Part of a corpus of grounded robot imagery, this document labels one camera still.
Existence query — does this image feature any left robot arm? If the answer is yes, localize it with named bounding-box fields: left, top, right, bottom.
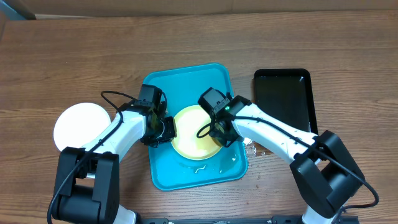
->
left=47, top=84, right=177, bottom=224

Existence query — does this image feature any black water tray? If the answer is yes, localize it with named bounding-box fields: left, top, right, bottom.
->
left=254, top=68, right=318, bottom=134

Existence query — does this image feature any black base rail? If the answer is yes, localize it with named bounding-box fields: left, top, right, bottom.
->
left=136, top=215, right=360, bottom=224

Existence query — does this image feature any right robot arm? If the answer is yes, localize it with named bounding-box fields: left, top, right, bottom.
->
left=197, top=88, right=364, bottom=223

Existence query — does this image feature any white plate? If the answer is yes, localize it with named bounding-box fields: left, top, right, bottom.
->
left=53, top=103, right=111, bottom=151

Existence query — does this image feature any blue plastic tray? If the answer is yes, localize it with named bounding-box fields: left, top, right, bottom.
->
left=144, top=63, right=248, bottom=191

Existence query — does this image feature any green rimmed plate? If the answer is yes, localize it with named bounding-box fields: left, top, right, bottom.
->
left=172, top=105, right=221, bottom=161

